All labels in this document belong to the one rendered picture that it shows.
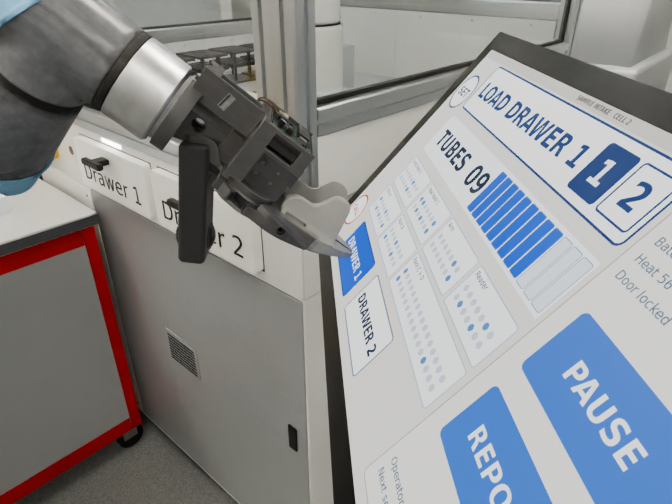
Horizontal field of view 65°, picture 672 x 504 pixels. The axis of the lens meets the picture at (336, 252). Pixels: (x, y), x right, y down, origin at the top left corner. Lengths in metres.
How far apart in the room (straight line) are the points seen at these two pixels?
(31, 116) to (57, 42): 0.07
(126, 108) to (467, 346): 0.31
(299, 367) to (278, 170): 0.52
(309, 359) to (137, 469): 0.91
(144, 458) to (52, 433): 0.30
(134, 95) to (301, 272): 0.43
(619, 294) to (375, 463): 0.17
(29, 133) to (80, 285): 0.92
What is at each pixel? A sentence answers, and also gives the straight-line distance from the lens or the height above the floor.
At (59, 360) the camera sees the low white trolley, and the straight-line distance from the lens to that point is 1.46.
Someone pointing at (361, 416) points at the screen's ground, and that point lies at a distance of 0.38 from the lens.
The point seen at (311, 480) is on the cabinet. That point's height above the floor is 0.38.
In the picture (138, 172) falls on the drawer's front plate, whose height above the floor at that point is 0.91.
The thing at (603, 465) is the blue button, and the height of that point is 1.09.
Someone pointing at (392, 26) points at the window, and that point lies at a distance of 0.87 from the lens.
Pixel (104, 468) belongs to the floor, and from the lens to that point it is 1.76.
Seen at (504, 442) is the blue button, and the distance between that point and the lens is 0.29.
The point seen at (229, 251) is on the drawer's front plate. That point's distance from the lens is 0.90.
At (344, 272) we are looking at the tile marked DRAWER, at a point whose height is 0.99.
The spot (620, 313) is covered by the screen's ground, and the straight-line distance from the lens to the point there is 0.28.
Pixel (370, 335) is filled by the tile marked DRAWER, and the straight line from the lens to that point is 0.43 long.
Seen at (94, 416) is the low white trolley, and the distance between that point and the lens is 1.61.
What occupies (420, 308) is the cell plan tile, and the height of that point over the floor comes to 1.04.
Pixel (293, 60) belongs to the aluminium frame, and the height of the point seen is 1.16.
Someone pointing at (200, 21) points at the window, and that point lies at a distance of 0.87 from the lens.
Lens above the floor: 1.27
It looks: 29 degrees down
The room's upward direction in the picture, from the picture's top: straight up
